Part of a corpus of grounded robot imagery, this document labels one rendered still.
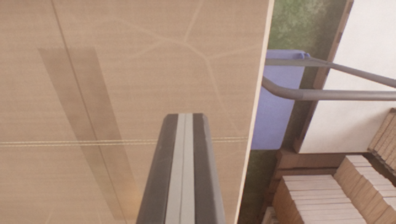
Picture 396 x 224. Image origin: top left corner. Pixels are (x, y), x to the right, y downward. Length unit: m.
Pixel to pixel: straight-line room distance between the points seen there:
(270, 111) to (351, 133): 0.78
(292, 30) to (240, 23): 1.26
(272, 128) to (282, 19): 0.68
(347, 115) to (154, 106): 1.67
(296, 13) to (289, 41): 0.16
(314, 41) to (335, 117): 0.58
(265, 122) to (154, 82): 1.24
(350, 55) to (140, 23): 1.45
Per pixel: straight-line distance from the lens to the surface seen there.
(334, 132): 1.84
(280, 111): 1.39
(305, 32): 1.47
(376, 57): 1.68
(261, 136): 1.46
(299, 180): 2.00
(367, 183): 1.96
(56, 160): 0.29
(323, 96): 0.53
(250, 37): 0.18
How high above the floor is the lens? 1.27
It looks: 59 degrees down
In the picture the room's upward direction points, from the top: 176 degrees clockwise
